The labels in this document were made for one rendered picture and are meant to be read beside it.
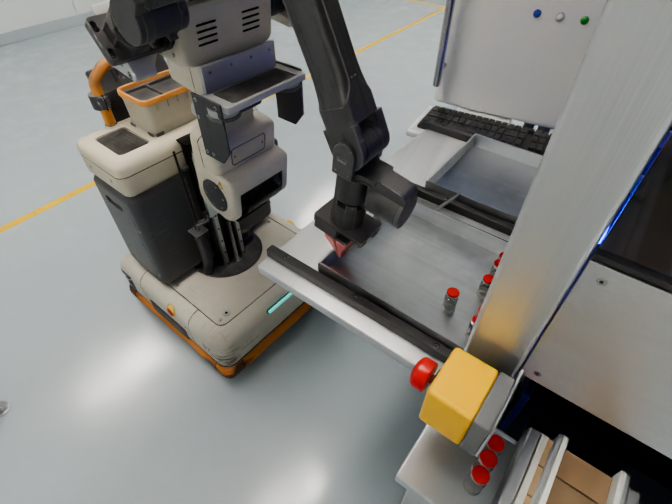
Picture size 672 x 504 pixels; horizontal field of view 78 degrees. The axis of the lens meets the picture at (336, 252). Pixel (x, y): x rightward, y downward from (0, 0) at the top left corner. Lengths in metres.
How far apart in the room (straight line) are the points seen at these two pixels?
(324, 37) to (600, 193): 0.35
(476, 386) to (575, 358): 0.10
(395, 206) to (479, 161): 0.54
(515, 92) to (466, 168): 0.47
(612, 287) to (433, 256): 0.45
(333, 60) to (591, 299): 0.38
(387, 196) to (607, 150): 0.33
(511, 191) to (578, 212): 0.66
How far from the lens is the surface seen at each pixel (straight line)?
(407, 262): 0.79
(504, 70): 1.46
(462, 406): 0.48
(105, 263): 2.28
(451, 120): 1.40
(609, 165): 0.35
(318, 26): 0.55
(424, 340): 0.67
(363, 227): 0.70
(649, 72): 0.33
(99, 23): 0.98
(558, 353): 0.49
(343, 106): 0.56
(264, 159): 1.22
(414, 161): 1.07
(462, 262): 0.82
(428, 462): 0.61
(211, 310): 1.52
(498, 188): 1.03
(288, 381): 1.64
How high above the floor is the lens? 1.45
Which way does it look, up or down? 45 degrees down
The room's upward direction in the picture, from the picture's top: straight up
